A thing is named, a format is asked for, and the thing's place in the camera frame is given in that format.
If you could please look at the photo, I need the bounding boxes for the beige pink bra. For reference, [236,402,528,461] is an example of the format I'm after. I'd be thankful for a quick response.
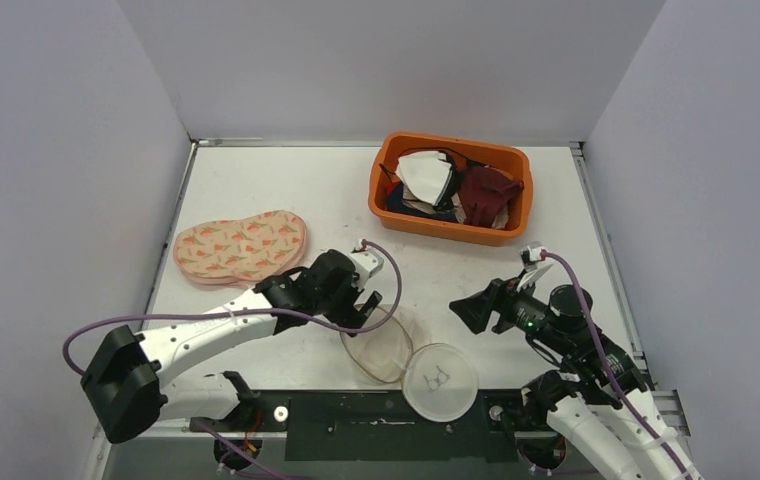
[404,186,509,229]

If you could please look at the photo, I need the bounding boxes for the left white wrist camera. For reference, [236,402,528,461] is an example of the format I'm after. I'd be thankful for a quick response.
[347,248,384,290]

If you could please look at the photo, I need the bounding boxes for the white bra black straps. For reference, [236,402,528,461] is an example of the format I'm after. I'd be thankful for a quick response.
[378,146,487,210]

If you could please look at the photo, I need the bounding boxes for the navy blue garment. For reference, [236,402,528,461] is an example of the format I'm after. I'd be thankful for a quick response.
[386,182,458,223]

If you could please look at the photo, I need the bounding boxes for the orange plastic bin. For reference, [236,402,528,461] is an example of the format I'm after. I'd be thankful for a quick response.
[368,131,533,246]

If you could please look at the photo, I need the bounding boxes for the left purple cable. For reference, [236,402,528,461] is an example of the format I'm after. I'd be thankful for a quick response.
[62,239,404,376]

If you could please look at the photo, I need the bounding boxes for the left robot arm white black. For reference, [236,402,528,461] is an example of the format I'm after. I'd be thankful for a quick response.
[80,248,385,444]

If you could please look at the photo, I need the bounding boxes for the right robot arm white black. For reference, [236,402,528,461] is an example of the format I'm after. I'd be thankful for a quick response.
[449,278,702,479]

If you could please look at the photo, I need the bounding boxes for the round white mesh laundry bag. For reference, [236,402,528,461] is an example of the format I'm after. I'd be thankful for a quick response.
[340,304,479,423]

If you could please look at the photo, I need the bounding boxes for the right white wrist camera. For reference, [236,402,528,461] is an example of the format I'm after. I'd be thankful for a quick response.
[517,242,553,291]

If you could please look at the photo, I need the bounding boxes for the floral mesh laundry bag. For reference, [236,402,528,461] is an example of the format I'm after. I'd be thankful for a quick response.
[172,210,308,288]

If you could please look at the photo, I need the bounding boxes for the maroon bra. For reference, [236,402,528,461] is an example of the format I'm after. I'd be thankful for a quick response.
[457,166,524,229]

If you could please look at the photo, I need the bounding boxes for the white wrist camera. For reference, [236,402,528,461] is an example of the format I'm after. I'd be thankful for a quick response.
[517,242,553,291]
[347,248,384,290]

